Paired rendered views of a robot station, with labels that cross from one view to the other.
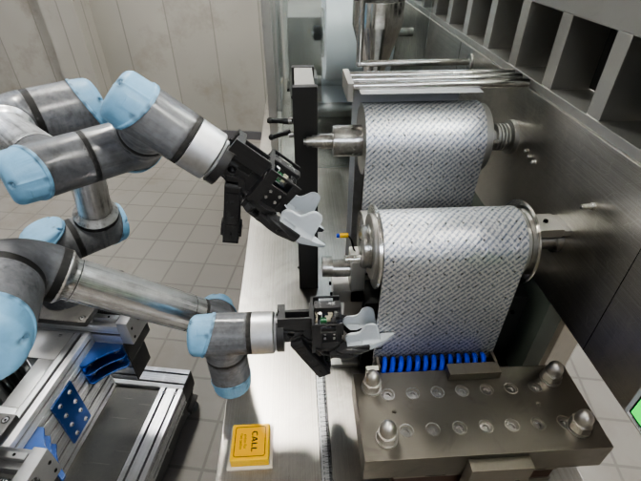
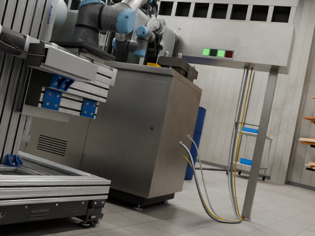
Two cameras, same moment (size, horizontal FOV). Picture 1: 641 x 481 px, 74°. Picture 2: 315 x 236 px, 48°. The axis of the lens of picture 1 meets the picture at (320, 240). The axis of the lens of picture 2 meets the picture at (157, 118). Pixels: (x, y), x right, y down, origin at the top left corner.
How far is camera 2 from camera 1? 2.52 m
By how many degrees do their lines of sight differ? 70
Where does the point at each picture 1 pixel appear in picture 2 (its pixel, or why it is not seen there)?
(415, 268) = (167, 29)
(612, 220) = (185, 29)
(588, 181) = (176, 25)
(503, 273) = (173, 38)
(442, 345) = not seen: hidden behind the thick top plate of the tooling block
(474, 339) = not seen: hidden behind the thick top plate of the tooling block
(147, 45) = not seen: outside the picture
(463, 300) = (169, 43)
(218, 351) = (148, 33)
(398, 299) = (164, 37)
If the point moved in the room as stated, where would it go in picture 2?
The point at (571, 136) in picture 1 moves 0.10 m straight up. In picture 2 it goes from (168, 20) to (171, 8)
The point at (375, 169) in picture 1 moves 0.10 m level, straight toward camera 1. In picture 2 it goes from (138, 18) to (148, 18)
